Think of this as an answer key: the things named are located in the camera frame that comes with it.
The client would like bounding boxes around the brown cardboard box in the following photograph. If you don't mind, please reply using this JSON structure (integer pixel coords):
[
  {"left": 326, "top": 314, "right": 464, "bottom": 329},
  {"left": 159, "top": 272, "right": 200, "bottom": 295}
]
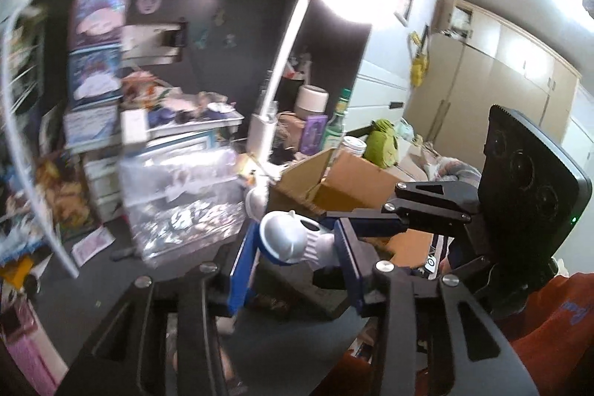
[{"left": 265, "top": 147, "right": 435, "bottom": 269}]

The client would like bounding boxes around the green plush toy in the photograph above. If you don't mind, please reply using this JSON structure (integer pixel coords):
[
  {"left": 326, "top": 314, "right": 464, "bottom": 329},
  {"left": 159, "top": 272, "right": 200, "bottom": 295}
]
[{"left": 363, "top": 118, "right": 398, "bottom": 169}]

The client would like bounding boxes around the green labelled bottle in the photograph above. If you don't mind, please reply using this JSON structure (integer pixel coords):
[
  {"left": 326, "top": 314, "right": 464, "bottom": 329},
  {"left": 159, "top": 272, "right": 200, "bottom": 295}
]
[{"left": 320, "top": 88, "right": 351, "bottom": 151}]

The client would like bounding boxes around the purple product box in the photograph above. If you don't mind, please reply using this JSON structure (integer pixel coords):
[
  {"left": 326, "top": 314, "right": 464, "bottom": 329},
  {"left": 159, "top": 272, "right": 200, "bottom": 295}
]
[{"left": 299, "top": 115, "right": 327, "bottom": 156}]

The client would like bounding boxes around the clear plastic bag pile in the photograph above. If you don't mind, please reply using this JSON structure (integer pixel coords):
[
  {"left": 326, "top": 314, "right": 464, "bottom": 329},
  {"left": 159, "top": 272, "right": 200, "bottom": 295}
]
[{"left": 118, "top": 145, "right": 246, "bottom": 267}]

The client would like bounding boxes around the white round jar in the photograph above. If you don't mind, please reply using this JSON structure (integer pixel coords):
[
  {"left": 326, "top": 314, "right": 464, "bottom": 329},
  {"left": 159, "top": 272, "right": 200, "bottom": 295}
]
[{"left": 294, "top": 84, "right": 329, "bottom": 120}]

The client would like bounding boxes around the beige wardrobe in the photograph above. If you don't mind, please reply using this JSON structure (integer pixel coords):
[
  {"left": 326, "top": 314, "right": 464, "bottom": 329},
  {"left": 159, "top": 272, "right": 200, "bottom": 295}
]
[{"left": 404, "top": 0, "right": 581, "bottom": 168}]

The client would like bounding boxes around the yellow hanging bag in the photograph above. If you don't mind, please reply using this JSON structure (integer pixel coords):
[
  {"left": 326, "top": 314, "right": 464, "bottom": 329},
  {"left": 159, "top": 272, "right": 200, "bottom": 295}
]
[{"left": 410, "top": 27, "right": 429, "bottom": 88}]

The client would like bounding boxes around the white drawer unit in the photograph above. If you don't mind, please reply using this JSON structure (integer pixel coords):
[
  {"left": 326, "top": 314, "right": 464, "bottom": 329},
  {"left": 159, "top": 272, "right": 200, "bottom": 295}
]
[{"left": 82, "top": 153, "right": 123, "bottom": 223}]

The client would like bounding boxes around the pink patterned pouch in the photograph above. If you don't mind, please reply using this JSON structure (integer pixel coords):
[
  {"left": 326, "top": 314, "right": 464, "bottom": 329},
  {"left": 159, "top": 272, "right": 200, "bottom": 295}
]
[{"left": 1, "top": 298, "right": 68, "bottom": 395}]

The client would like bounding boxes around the white tissue box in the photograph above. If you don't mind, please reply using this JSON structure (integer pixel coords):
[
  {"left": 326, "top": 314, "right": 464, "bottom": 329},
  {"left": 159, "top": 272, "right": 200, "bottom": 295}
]
[{"left": 62, "top": 105, "right": 120, "bottom": 149}]

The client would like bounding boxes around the white desk lamp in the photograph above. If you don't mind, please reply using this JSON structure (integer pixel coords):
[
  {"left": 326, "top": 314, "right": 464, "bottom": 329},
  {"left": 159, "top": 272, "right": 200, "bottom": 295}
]
[{"left": 245, "top": 0, "right": 405, "bottom": 165}]

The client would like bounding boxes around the blue character storage box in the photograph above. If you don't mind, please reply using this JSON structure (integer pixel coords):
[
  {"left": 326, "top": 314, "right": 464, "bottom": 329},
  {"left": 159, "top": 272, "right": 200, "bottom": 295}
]
[{"left": 68, "top": 45, "right": 123, "bottom": 109}]

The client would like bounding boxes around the purple character storage box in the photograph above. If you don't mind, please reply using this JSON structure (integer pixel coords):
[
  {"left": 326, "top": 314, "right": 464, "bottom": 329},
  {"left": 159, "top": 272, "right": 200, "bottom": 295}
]
[{"left": 68, "top": 0, "right": 130, "bottom": 52}]

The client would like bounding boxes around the white wire rack shelf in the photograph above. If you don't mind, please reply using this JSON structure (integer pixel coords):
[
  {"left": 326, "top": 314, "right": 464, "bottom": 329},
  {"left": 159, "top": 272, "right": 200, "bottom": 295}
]
[{"left": 1, "top": 0, "right": 79, "bottom": 278}]

